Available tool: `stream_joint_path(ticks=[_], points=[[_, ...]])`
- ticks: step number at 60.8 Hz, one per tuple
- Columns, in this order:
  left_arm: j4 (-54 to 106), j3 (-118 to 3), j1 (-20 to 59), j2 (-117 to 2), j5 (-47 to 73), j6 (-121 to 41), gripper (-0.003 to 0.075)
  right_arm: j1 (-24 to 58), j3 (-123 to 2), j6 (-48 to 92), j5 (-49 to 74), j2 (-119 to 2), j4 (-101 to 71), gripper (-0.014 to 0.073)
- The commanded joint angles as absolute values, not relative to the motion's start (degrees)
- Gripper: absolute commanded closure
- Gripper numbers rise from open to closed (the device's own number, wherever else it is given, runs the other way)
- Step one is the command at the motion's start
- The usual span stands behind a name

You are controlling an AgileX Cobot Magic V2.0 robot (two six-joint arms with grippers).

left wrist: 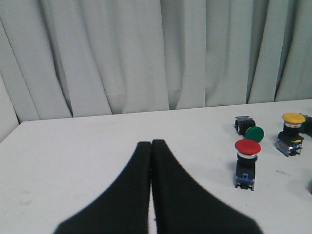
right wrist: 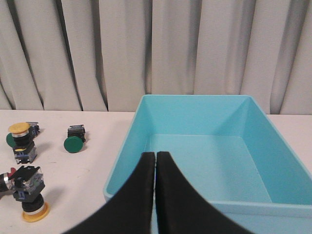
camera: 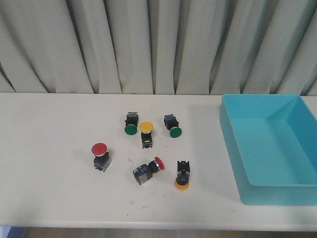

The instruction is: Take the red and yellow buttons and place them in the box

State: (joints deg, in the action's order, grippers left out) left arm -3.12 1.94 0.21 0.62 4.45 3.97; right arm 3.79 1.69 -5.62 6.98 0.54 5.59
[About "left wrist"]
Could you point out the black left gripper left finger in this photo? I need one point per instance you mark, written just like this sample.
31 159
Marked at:
123 207

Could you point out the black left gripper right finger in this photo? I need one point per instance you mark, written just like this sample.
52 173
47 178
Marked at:
182 206

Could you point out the right green push button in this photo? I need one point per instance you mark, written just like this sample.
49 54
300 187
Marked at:
306 126

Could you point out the red button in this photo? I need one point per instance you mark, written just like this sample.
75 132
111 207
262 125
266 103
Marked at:
247 151

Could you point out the grey curtain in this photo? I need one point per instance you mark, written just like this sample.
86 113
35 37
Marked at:
78 58

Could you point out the left green push button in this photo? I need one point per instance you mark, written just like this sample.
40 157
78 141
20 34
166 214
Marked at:
245 126

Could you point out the green push button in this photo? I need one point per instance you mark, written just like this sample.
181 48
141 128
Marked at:
306 126
245 126

